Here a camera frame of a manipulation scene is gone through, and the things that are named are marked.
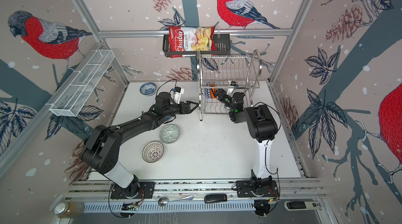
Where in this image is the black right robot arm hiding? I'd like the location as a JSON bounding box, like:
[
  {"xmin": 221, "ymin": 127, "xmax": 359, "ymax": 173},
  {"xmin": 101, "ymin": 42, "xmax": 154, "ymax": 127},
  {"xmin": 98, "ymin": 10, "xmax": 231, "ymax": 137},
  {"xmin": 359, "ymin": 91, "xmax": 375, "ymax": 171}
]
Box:
[{"xmin": 214, "ymin": 89, "xmax": 280, "ymax": 199}]

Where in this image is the red patterned bowl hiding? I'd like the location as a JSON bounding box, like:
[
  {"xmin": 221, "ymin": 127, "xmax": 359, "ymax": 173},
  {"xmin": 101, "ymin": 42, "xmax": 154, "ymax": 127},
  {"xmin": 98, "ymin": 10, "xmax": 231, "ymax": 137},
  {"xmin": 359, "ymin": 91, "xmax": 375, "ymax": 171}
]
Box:
[{"xmin": 204, "ymin": 88, "xmax": 211, "ymax": 98}]

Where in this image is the red cassava chips bag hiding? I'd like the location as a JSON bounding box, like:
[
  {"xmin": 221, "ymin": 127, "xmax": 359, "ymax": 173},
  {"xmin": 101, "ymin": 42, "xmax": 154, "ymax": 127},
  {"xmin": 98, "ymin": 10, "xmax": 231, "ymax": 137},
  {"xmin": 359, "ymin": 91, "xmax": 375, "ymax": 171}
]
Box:
[{"xmin": 168, "ymin": 26, "xmax": 216, "ymax": 58}]

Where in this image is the black wire shelf basket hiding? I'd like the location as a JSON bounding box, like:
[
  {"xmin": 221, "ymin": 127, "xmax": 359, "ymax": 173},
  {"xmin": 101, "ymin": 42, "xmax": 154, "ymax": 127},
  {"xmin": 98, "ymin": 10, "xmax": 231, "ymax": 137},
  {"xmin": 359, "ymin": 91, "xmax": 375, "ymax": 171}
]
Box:
[{"xmin": 162, "ymin": 33, "xmax": 231, "ymax": 58}]

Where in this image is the blue floral white bowl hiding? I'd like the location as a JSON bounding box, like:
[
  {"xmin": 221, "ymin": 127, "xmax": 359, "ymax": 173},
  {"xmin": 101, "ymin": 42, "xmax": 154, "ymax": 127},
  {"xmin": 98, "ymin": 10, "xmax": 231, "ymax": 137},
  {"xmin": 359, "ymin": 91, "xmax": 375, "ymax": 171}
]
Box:
[{"xmin": 140, "ymin": 82, "xmax": 157, "ymax": 96}]

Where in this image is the orange plastic bowl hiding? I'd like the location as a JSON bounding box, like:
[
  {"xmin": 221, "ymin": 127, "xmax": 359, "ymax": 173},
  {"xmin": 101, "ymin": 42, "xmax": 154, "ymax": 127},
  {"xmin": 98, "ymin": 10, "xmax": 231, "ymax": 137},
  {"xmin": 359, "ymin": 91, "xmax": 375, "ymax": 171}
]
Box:
[{"xmin": 209, "ymin": 83, "xmax": 216, "ymax": 98}]

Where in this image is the blue triangle pattern bowl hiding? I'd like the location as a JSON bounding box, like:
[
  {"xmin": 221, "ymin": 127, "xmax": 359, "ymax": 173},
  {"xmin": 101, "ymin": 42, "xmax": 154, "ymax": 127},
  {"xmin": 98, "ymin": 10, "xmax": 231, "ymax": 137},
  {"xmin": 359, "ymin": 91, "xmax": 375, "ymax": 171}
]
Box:
[{"xmin": 164, "ymin": 115, "xmax": 176, "ymax": 124}]

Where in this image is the metal spoon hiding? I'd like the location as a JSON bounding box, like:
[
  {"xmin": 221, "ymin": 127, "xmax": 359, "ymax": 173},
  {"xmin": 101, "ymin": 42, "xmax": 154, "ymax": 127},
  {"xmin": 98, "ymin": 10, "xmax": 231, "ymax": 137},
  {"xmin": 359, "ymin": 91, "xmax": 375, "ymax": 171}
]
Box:
[{"xmin": 158, "ymin": 195, "xmax": 194, "ymax": 207}]

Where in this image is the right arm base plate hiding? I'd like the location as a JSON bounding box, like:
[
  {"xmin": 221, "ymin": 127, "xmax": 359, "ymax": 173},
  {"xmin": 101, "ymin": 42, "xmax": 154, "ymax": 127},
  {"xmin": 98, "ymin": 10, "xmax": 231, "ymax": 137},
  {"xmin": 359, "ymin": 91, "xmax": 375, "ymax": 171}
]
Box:
[{"xmin": 235, "ymin": 180, "xmax": 279, "ymax": 198}]

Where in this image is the glass jar with silver lid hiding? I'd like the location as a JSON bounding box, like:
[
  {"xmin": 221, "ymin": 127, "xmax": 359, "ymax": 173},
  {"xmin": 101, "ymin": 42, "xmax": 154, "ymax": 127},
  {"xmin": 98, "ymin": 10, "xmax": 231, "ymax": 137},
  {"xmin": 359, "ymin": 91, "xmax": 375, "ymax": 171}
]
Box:
[{"xmin": 53, "ymin": 201, "xmax": 84, "ymax": 219}]

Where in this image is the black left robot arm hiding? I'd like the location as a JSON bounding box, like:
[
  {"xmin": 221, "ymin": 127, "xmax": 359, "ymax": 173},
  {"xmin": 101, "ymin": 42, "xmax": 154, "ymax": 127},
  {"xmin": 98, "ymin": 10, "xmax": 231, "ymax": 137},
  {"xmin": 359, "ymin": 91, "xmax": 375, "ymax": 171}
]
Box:
[{"xmin": 80, "ymin": 92, "xmax": 199, "ymax": 198}]

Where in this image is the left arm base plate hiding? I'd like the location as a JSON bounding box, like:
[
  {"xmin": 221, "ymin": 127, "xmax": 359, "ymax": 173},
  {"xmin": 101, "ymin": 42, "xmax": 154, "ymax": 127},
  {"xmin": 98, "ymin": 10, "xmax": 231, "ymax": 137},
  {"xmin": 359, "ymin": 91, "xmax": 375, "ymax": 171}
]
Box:
[{"xmin": 110, "ymin": 181, "xmax": 155, "ymax": 200}]

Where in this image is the stainless steel dish rack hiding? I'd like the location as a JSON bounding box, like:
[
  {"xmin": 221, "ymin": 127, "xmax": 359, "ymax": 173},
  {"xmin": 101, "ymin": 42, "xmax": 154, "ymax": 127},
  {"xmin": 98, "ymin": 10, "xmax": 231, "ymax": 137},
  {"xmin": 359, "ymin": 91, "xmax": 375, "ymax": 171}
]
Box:
[{"xmin": 196, "ymin": 50, "xmax": 262, "ymax": 120}]

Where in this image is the brown white patterned bowl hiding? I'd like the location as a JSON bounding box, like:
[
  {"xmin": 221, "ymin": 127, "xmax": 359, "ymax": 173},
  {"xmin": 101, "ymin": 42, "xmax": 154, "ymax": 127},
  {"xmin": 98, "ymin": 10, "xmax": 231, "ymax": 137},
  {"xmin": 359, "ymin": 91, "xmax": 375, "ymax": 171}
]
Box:
[{"xmin": 142, "ymin": 141, "xmax": 164, "ymax": 163}]

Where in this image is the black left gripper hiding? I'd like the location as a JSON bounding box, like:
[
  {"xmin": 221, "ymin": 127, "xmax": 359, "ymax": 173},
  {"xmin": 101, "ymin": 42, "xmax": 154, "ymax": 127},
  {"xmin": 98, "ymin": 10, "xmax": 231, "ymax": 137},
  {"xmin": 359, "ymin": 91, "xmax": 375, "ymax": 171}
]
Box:
[{"xmin": 163, "ymin": 101, "xmax": 199, "ymax": 118}]

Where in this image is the black remote device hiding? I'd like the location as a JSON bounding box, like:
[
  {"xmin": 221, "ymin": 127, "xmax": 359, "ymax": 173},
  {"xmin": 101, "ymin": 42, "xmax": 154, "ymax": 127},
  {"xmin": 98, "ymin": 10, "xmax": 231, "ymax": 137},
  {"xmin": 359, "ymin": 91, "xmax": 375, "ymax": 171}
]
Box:
[{"xmin": 204, "ymin": 194, "xmax": 228, "ymax": 204}]

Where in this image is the white wire mesh basket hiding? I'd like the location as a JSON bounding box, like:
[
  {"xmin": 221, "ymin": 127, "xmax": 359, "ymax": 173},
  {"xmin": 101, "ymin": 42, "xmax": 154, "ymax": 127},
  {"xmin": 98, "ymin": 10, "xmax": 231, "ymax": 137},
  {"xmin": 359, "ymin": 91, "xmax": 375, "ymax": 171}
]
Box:
[{"xmin": 50, "ymin": 49, "xmax": 115, "ymax": 117}]

